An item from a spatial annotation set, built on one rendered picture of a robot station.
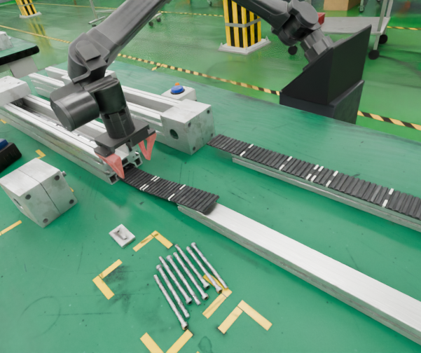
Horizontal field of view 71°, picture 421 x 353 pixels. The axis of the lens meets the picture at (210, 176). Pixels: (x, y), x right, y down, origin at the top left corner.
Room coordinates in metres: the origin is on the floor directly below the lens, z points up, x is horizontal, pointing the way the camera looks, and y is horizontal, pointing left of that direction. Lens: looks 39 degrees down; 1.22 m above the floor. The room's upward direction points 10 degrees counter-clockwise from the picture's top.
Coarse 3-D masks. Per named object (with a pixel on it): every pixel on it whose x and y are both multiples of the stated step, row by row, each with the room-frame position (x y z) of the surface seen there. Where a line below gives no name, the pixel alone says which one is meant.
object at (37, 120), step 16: (32, 96) 1.01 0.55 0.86; (0, 112) 1.03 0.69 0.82; (16, 112) 0.90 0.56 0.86; (32, 112) 0.95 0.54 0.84; (48, 112) 0.90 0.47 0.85; (32, 128) 0.83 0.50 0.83; (48, 128) 0.75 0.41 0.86; (64, 128) 0.79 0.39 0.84; (80, 128) 0.77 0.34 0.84; (96, 128) 0.70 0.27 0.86; (48, 144) 0.78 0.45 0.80; (64, 144) 0.69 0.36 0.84; (80, 144) 0.63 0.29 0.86; (96, 144) 0.67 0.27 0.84; (80, 160) 0.65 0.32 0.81; (96, 160) 0.59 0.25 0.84; (128, 160) 0.61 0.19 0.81; (112, 176) 0.59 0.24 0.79
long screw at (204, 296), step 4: (176, 252) 0.33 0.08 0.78; (176, 256) 0.32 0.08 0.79; (180, 260) 0.31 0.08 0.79; (180, 264) 0.31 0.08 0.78; (184, 264) 0.31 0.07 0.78; (184, 268) 0.30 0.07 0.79; (188, 272) 0.29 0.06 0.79; (188, 276) 0.28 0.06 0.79; (192, 276) 0.28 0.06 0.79; (192, 280) 0.27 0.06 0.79; (196, 284) 0.26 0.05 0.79; (200, 288) 0.25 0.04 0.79; (200, 292) 0.25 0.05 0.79; (204, 292) 0.25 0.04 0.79; (204, 296) 0.24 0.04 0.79; (208, 296) 0.24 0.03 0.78
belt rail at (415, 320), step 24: (192, 216) 0.41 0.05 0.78; (216, 216) 0.38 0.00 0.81; (240, 216) 0.37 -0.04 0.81; (240, 240) 0.33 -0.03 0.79; (264, 240) 0.31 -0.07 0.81; (288, 240) 0.30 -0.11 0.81; (288, 264) 0.26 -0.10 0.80; (312, 264) 0.25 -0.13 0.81; (336, 264) 0.24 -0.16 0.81; (336, 288) 0.21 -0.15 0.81; (360, 288) 0.20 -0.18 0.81; (384, 288) 0.19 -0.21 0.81; (384, 312) 0.16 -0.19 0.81; (408, 312) 0.16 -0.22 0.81; (408, 336) 0.14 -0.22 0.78
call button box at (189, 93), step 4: (184, 88) 0.92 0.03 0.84; (188, 88) 0.91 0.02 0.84; (192, 88) 0.91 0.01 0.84; (164, 92) 0.91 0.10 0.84; (168, 92) 0.91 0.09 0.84; (172, 92) 0.90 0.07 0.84; (180, 92) 0.89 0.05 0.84; (184, 92) 0.89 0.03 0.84; (188, 92) 0.89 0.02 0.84; (192, 92) 0.89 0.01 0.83; (164, 96) 0.90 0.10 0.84; (168, 96) 0.88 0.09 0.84; (172, 96) 0.88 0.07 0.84; (176, 96) 0.87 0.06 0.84; (180, 96) 0.87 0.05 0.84; (184, 96) 0.87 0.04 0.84; (188, 96) 0.88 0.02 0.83; (192, 96) 0.89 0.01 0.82; (180, 100) 0.86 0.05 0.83; (196, 100) 0.90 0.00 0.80
